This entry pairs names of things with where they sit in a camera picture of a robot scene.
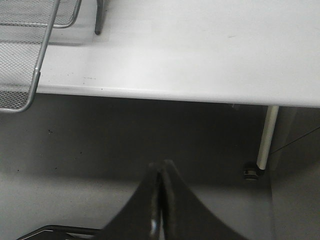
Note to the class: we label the silver mesh tray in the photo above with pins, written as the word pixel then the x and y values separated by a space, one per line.
pixel 62 15
pixel 25 30

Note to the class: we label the black table foot caster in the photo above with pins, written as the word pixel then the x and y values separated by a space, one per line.
pixel 250 171

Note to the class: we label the silver mesh bottom tray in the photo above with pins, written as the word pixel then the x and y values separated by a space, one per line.
pixel 62 15

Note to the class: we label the black metal stand frame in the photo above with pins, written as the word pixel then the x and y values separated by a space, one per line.
pixel 61 232

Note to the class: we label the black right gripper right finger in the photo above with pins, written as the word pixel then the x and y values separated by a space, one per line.
pixel 184 216

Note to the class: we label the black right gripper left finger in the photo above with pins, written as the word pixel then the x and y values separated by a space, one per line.
pixel 139 219

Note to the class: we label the white table leg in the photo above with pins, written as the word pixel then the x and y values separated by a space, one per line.
pixel 267 136

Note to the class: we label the grey metal rack frame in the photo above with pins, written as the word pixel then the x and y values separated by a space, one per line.
pixel 100 16

